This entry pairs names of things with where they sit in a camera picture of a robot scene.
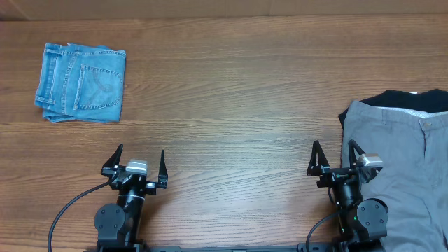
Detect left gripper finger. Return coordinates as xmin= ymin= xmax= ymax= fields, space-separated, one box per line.
xmin=158 ymin=150 xmax=168 ymax=181
xmin=103 ymin=143 xmax=123 ymax=169

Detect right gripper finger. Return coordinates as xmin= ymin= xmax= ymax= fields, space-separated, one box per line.
xmin=348 ymin=139 xmax=365 ymax=167
xmin=307 ymin=140 xmax=330 ymax=175

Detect grey shorts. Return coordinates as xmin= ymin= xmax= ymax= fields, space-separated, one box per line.
xmin=342 ymin=101 xmax=447 ymax=251

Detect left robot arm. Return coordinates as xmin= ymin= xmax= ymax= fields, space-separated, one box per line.
xmin=94 ymin=144 xmax=168 ymax=251

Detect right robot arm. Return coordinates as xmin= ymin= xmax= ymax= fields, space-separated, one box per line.
xmin=297 ymin=139 xmax=389 ymax=251

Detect folded blue denim jeans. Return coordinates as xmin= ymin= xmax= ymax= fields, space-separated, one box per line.
xmin=34 ymin=43 xmax=127 ymax=123

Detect black garment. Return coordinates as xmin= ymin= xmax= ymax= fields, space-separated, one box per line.
xmin=360 ymin=89 xmax=447 ymax=125

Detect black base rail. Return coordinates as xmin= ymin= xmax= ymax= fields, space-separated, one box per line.
xmin=85 ymin=243 xmax=333 ymax=252

